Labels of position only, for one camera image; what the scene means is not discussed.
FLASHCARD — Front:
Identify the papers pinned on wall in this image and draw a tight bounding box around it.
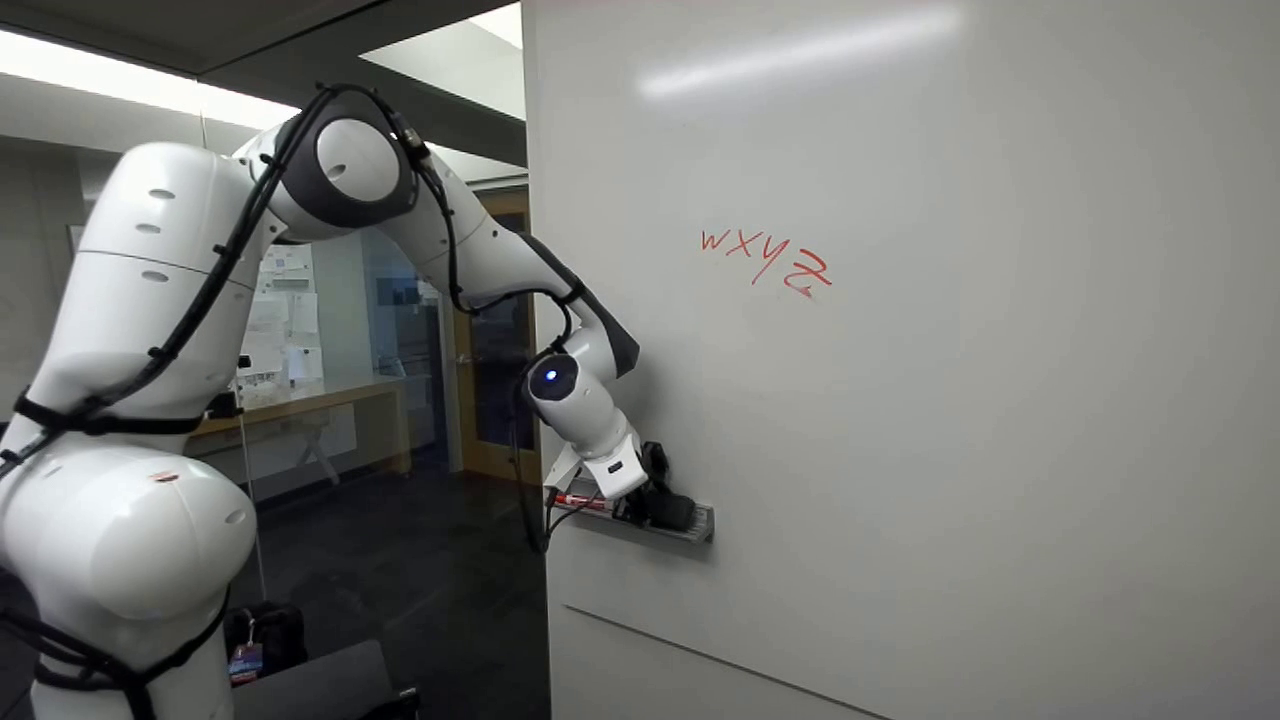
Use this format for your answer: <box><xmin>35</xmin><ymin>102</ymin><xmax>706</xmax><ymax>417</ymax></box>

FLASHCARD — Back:
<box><xmin>243</xmin><ymin>246</ymin><xmax>329</xmax><ymax>400</ymax></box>

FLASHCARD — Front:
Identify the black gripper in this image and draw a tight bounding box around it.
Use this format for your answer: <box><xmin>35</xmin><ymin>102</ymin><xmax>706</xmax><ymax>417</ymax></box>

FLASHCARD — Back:
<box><xmin>616</xmin><ymin>439</ymin><xmax>702</xmax><ymax>537</ymax></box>

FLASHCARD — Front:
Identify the red whiteboard marker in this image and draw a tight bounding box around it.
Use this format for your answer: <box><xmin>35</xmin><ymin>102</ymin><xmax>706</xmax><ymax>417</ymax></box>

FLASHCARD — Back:
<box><xmin>542</xmin><ymin>489</ymin><xmax>609</xmax><ymax>521</ymax></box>

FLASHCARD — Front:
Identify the grey box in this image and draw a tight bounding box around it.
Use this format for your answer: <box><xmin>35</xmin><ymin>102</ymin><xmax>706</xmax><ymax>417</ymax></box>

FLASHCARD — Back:
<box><xmin>228</xmin><ymin>638</ymin><xmax>426</xmax><ymax>720</ymax></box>

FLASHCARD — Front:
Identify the black bag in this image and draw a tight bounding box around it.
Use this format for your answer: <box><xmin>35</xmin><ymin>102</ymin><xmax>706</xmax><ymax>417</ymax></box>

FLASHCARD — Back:
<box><xmin>221</xmin><ymin>595</ymin><xmax>313</xmax><ymax>691</ymax></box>

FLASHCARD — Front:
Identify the large white whiteboard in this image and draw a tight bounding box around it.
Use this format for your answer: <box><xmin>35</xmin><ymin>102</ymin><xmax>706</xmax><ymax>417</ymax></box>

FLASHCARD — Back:
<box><xmin>518</xmin><ymin>0</ymin><xmax>1280</xmax><ymax>720</ymax></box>

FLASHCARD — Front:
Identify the wooden counter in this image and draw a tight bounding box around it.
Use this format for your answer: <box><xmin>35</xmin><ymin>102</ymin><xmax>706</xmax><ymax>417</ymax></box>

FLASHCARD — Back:
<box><xmin>185</xmin><ymin>378</ymin><xmax>418</xmax><ymax>489</ymax></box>

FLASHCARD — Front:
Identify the black strap on robot base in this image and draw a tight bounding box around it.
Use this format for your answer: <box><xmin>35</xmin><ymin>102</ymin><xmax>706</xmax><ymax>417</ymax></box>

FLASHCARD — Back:
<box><xmin>0</xmin><ymin>592</ymin><xmax>238</xmax><ymax>720</ymax></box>

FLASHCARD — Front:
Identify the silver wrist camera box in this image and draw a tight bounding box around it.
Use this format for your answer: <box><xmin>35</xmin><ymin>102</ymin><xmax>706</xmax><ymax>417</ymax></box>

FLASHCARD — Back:
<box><xmin>571</xmin><ymin>443</ymin><xmax>653</xmax><ymax>508</ymax></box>

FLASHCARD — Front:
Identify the grey metal marker tray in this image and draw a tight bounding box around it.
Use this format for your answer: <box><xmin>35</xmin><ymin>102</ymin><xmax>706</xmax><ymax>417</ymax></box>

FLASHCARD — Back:
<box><xmin>540</xmin><ymin>489</ymin><xmax>718</xmax><ymax>553</ymax></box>

